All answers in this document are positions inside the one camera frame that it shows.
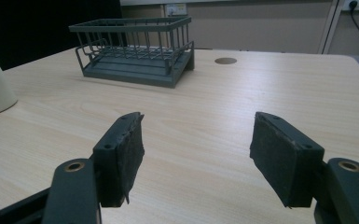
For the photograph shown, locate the round grey cable grommet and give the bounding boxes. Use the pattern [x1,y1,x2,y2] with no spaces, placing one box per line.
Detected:
[214,57,238,65]

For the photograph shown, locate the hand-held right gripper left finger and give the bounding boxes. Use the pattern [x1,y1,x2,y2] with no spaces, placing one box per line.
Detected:
[91,111,145,208]

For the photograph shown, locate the white wall meter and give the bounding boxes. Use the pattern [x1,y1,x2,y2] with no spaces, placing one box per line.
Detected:
[164,3,188,17]

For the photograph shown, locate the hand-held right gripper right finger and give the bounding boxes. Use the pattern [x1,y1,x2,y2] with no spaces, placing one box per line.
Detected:
[249,111,325,209]

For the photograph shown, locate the dark grey wire dish rack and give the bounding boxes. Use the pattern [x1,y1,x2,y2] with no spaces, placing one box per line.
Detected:
[68,16,196,89]

